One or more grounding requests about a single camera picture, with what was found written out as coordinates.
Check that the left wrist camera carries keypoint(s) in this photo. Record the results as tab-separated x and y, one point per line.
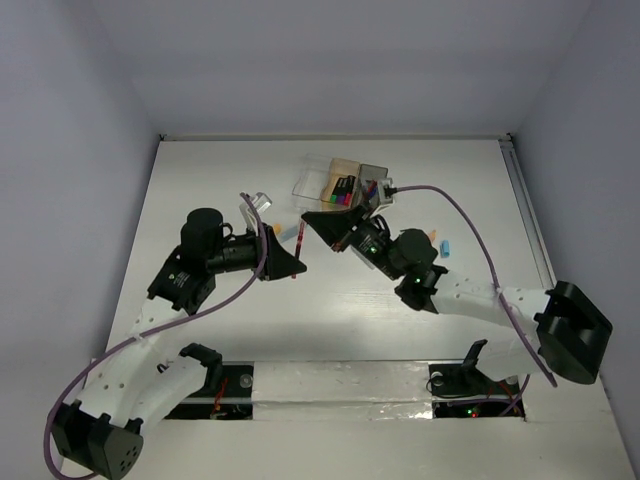
253	208

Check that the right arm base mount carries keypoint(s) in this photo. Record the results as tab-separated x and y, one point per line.
459	390

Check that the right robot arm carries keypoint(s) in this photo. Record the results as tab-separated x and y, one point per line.
558	330

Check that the orange plastic container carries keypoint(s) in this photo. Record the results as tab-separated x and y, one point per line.
338	167

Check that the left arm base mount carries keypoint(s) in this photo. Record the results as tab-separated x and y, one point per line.
230	400

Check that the clear plastic container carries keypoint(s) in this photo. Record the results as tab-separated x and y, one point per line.
312	180

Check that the blue eraser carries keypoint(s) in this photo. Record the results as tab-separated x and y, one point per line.
445	249

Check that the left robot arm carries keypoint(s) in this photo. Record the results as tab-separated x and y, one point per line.
140	382

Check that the dark grey plastic container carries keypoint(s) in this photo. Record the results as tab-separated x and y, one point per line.
367	174

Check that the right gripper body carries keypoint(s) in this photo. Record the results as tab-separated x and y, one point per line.
371	245

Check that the red patterned pen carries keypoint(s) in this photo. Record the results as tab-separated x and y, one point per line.
299	240

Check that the aluminium rail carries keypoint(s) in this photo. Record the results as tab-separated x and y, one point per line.
522	264

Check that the blue glue tube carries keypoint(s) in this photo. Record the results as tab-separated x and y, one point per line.
289	234

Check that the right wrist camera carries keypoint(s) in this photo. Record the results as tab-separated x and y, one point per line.
383	197

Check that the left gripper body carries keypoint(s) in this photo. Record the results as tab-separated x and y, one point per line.
245	251

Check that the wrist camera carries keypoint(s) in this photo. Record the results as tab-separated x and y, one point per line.
383	197
253	208

